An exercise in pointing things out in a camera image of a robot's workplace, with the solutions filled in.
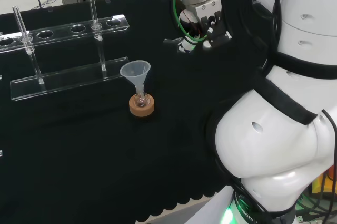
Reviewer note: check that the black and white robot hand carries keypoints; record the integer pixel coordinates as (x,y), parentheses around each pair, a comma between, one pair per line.
(188,46)

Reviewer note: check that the translucent plastic funnel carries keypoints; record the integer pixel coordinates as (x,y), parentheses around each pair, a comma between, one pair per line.
(134,69)

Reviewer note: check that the small glass round-bottom flask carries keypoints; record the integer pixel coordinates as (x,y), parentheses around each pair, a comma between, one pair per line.
(140,99)

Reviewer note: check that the clear acrylic funnel stand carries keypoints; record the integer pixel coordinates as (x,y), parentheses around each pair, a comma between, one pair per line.
(71,79)

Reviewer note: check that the black bench cloth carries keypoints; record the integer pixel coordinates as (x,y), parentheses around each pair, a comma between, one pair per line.
(92,142)

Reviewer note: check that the yellow stop button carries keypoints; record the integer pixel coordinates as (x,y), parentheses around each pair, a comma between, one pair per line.
(322,181)

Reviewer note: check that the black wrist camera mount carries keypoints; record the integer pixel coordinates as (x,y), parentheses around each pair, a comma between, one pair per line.
(217,33)

